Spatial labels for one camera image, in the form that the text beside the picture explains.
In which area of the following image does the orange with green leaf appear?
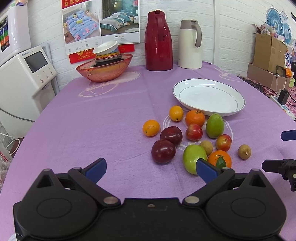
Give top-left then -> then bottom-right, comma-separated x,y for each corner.
207,150 -> 232,168

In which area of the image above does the longan fruit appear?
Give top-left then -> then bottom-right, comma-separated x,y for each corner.
238,145 -> 251,160
199,141 -> 213,156

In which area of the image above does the round green apple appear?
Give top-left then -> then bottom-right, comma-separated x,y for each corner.
183,145 -> 207,175

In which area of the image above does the red yellow small apple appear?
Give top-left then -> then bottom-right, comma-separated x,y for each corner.
216,134 -> 232,152

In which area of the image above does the pear-shaped green fruit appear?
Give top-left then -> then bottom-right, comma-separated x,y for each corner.
206,113 -> 224,138

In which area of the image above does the dark red plum front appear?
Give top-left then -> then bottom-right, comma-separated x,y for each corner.
151,140 -> 176,164

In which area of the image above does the dark red plum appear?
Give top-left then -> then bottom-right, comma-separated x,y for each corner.
151,140 -> 176,164
160,126 -> 183,146

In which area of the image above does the dark red plum back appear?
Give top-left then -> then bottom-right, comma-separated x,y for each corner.
160,126 -> 183,146

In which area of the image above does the small orange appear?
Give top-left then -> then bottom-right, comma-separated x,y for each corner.
142,120 -> 160,137
169,105 -> 184,122

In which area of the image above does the black power adapter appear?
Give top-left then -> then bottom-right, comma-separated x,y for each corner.
277,89 -> 290,105

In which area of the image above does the lower cardboard box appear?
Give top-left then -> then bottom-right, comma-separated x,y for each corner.
247,63 -> 290,92

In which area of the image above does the cardboard box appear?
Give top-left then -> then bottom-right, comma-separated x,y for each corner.
247,63 -> 290,92
253,33 -> 287,74

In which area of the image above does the purple tablecloth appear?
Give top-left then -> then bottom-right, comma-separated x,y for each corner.
1,62 -> 295,240

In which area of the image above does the large mandarin orange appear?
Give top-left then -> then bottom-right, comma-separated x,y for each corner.
185,110 -> 205,127

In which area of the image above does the small orange back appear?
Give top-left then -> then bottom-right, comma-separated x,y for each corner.
169,105 -> 184,122

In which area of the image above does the white porcelain plate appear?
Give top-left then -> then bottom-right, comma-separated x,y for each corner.
173,78 -> 246,117

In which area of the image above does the upper cardboard box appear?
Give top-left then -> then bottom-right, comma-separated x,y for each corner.
253,33 -> 287,74

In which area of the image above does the orange glass bowl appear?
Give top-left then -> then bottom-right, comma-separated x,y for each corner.
76,54 -> 133,83

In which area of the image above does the white water dispenser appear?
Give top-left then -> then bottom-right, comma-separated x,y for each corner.
1,46 -> 57,138

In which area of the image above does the blue decorative fan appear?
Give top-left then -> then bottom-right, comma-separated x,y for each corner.
266,8 -> 292,44

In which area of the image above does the red paper sign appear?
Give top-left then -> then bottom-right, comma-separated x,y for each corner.
69,44 -> 135,64

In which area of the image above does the white thermos jug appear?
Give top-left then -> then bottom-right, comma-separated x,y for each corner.
178,20 -> 203,69

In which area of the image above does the white bowl on stack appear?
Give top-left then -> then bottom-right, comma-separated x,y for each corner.
92,40 -> 118,56

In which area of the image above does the red thermos jug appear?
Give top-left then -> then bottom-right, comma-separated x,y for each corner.
144,9 -> 173,71

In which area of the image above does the bedding poster calendar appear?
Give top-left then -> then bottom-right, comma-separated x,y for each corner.
61,0 -> 140,55

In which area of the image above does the white water purifier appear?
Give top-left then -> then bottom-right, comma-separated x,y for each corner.
0,6 -> 31,65

